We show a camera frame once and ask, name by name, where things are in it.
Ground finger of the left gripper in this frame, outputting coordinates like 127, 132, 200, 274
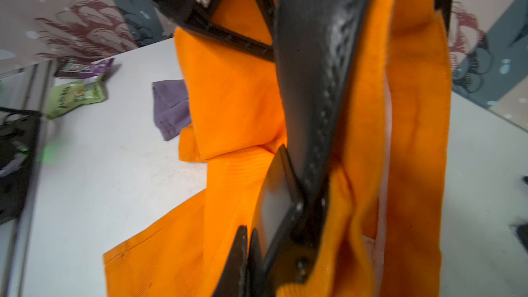
181, 0, 275, 62

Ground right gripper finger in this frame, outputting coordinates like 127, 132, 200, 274
212, 225, 248, 297

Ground lavender purple trousers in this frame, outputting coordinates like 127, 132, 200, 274
152, 80, 191, 141

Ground black belt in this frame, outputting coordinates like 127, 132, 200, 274
247, 0, 457, 297

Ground orange trousers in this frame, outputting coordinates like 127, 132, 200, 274
102, 0, 454, 297

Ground dark candy bar wrapper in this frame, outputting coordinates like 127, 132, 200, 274
54, 59, 114, 79

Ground green snack wrapper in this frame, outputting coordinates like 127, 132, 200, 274
45, 75, 107, 120

